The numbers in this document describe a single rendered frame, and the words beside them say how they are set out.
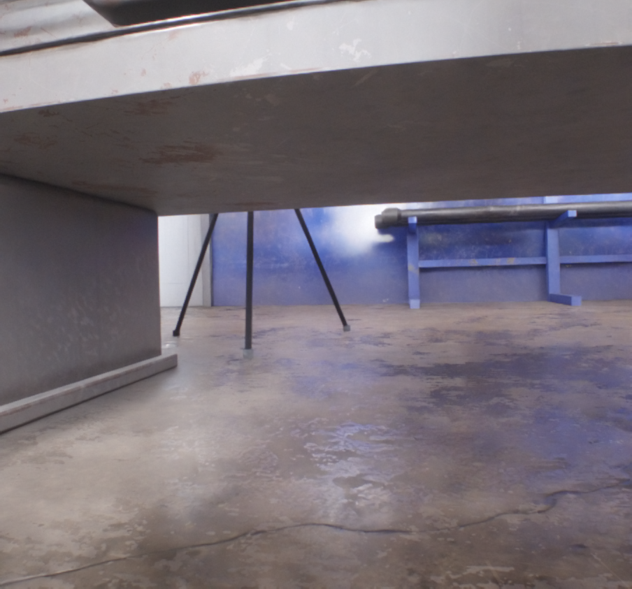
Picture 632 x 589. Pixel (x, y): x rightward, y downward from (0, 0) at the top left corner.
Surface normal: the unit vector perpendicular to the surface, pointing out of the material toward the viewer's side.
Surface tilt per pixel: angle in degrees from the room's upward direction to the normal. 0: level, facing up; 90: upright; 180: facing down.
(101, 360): 90
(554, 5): 90
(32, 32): 90
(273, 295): 90
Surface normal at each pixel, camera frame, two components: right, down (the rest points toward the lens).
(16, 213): 0.98, -0.03
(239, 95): 0.03, 1.00
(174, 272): -0.19, 0.00
